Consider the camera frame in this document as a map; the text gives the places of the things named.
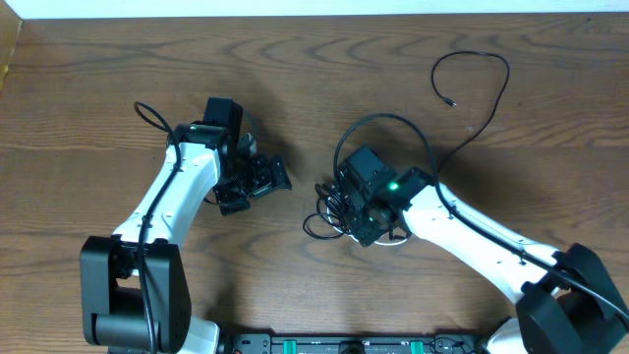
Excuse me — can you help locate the short black cable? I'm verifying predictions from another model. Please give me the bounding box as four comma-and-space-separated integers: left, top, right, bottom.
302, 181, 355, 241

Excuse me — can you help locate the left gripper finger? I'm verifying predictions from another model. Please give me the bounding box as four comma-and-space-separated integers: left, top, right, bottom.
269, 155, 292, 190
219, 197, 251, 216

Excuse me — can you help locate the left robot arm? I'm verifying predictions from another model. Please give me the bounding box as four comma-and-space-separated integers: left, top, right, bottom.
80, 97, 292, 353

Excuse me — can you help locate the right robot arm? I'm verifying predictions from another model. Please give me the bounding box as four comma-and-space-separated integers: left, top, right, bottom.
335, 147, 628, 353

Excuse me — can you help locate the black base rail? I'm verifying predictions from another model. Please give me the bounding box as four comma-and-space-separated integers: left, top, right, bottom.
216, 333, 486, 354

